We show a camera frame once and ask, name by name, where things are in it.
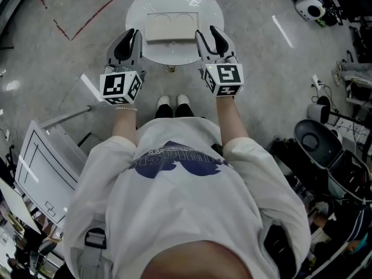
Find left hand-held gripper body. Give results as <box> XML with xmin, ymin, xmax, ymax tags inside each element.
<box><xmin>99</xmin><ymin>57</ymin><xmax>148</xmax><ymax>106</ymax></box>

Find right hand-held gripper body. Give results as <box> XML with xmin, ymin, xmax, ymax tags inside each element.
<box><xmin>198</xmin><ymin>55</ymin><xmax>244</xmax><ymax>98</ymax></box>

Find person's right forearm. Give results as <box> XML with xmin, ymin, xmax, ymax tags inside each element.
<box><xmin>214</xmin><ymin>95</ymin><xmax>249</xmax><ymax>147</ymax></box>

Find person's left forearm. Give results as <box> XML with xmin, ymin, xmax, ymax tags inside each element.
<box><xmin>112</xmin><ymin>106</ymin><xmax>139</xmax><ymax>145</ymax></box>

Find beige drawer box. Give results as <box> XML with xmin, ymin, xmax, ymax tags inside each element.
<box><xmin>145</xmin><ymin>12</ymin><xmax>201</xmax><ymax>44</ymax></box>

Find round white table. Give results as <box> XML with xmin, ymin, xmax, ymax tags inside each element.
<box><xmin>125</xmin><ymin>0</ymin><xmax>225</xmax><ymax>73</ymax></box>

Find person's left white shoe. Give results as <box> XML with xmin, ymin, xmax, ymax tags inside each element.
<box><xmin>157</xmin><ymin>95</ymin><xmax>171</xmax><ymax>110</ymax></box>

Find person's white shoe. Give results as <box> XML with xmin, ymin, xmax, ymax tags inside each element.
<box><xmin>176</xmin><ymin>94</ymin><xmax>191</xmax><ymax>108</ymax></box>
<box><xmin>157</xmin><ymin>95</ymin><xmax>171</xmax><ymax>110</ymax></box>

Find person's right white shoe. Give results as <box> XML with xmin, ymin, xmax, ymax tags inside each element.
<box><xmin>176</xmin><ymin>94</ymin><xmax>191</xmax><ymax>108</ymax></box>

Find black trousers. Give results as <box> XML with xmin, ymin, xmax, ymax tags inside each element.
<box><xmin>155</xmin><ymin>103</ymin><xmax>195</xmax><ymax>120</ymax></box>

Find grey metal pole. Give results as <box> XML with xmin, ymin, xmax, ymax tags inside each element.
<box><xmin>37</xmin><ymin>105</ymin><xmax>91</xmax><ymax>129</ymax></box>

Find white round helmet device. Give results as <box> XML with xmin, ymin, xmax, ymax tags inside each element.
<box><xmin>295</xmin><ymin>0</ymin><xmax>327</xmax><ymax>22</ymax></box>

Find white cylinder device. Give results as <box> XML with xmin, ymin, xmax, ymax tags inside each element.
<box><xmin>307</xmin><ymin>103</ymin><xmax>331</xmax><ymax>120</ymax></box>

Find white board with black lines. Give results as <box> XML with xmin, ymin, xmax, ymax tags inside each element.
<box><xmin>14</xmin><ymin>120</ymin><xmax>81</xmax><ymax>233</ymax></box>

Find white printed t-shirt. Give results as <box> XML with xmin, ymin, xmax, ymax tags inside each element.
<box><xmin>62</xmin><ymin>116</ymin><xmax>312</xmax><ymax>279</ymax></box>

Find white flat panel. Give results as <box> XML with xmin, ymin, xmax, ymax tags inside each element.
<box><xmin>0</xmin><ymin>177</ymin><xmax>42</xmax><ymax>235</ymax></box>

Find grey strap with black buckle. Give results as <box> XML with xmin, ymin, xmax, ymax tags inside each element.
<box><xmin>69</xmin><ymin>227</ymin><xmax>113</xmax><ymax>279</ymax></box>

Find black shoulder strap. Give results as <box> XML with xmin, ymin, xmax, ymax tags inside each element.
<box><xmin>263</xmin><ymin>224</ymin><xmax>296</xmax><ymax>273</ymax></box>

